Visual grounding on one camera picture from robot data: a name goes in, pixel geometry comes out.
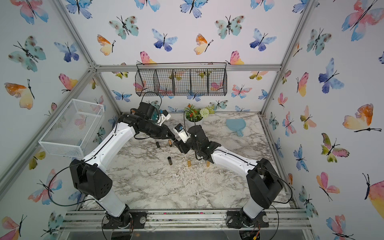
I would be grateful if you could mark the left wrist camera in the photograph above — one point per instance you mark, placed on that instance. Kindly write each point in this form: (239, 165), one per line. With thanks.
(164, 116)

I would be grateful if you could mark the white mesh wall basket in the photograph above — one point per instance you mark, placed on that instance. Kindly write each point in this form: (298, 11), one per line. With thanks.
(73, 129)

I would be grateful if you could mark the light blue dustpan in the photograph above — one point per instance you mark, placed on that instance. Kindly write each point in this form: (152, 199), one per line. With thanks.
(236, 125)

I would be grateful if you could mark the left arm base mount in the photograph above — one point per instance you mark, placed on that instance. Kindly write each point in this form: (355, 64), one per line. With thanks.
(128, 220)

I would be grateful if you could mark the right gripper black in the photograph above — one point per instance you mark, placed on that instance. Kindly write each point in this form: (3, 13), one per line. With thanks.
(181, 146)

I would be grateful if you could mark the black wire wall basket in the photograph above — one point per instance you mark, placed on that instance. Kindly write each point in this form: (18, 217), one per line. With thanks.
(181, 79)

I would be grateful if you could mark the green hand-shaped brush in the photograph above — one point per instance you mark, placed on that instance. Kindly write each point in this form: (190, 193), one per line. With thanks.
(156, 116)

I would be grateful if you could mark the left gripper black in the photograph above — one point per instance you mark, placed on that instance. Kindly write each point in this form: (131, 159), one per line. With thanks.
(164, 129)

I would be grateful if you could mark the potted artificial plant white pot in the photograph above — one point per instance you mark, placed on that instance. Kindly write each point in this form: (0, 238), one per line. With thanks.
(195, 115)

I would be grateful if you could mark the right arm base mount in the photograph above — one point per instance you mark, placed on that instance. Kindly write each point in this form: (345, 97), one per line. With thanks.
(247, 219)

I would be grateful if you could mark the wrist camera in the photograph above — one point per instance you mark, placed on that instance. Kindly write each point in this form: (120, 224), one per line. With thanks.
(182, 133)
(164, 116)

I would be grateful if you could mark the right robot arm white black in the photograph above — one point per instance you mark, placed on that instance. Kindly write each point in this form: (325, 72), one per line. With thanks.
(263, 181)

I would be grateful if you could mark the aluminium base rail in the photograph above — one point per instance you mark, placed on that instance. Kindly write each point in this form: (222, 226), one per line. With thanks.
(179, 220)

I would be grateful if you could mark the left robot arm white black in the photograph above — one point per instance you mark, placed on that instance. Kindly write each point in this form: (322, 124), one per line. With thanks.
(89, 175)

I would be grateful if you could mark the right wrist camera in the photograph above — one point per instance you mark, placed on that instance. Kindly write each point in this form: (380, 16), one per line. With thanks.
(182, 133)

